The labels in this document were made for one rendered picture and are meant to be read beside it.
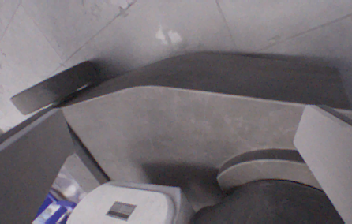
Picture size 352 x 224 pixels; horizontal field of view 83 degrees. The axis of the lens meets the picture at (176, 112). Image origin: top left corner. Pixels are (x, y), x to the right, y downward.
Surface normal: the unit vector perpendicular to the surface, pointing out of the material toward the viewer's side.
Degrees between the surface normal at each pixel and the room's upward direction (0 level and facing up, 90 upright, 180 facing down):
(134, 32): 0
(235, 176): 0
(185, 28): 0
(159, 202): 90
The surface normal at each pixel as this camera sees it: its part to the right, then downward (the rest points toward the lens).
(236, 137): -0.43, 0.55
